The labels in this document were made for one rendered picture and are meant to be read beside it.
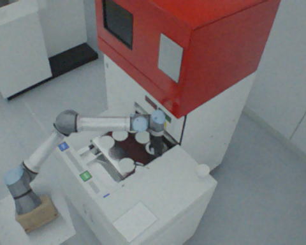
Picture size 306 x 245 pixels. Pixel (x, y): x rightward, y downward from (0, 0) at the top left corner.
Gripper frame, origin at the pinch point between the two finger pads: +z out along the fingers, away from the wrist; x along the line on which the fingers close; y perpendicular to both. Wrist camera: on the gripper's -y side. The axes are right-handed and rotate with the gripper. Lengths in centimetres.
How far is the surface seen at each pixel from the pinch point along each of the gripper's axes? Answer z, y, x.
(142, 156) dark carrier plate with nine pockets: 1.4, 0.1, 7.9
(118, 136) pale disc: 1.3, 17.4, 21.9
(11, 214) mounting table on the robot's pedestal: 9, -29, 89
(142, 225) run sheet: -5.5, -47.5, 13.6
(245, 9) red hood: -88, 21, -43
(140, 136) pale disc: 1.3, 16.1, 7.4
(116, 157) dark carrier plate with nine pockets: 1.4, 0.6, 24.2
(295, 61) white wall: -2, 84, -139
